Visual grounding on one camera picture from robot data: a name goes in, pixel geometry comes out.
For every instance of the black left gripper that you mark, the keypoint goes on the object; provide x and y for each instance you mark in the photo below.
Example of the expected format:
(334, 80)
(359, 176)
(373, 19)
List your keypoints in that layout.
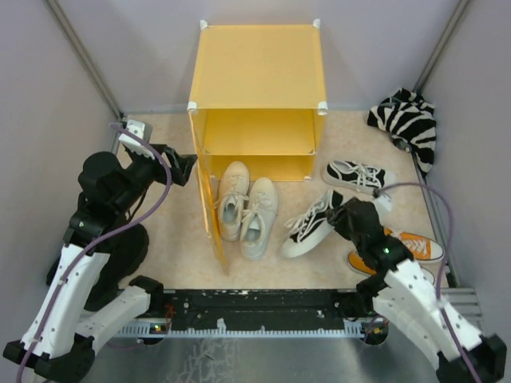
(181, 164)

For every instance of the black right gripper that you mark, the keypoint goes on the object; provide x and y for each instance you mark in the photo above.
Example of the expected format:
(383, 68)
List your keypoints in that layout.
(338, 216)

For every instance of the black white sneaker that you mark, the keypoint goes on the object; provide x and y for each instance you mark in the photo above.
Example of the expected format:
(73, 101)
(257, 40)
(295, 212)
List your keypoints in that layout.
(309, 229)
(357, 176)

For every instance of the white sneaker one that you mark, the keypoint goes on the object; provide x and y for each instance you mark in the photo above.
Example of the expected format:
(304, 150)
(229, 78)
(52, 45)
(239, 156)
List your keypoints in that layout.
(259, 219)
(232, 195)

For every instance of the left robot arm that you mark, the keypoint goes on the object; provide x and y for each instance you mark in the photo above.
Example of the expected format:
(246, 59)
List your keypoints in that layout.
(94, 288)

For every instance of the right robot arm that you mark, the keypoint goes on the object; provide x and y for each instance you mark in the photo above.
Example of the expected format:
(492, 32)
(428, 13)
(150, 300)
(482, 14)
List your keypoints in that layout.
(400, 292)

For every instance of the yellow plastic shoe cabinet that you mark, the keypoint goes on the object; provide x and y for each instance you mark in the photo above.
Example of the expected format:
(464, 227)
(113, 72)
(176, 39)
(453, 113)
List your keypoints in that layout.
(259, 96)

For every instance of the orange sneaker far one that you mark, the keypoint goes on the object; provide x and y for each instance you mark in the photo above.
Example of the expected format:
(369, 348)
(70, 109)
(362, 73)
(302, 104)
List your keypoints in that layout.
(425, 250)

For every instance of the zebra striped cloth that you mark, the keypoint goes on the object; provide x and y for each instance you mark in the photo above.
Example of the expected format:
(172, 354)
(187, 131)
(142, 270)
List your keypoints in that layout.
(408, 119)

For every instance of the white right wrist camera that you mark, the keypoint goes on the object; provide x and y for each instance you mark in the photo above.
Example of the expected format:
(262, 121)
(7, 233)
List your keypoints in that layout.
(382, 203)

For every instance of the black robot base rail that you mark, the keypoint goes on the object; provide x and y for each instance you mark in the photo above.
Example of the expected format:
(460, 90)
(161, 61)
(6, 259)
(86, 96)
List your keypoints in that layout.
(323, 313)

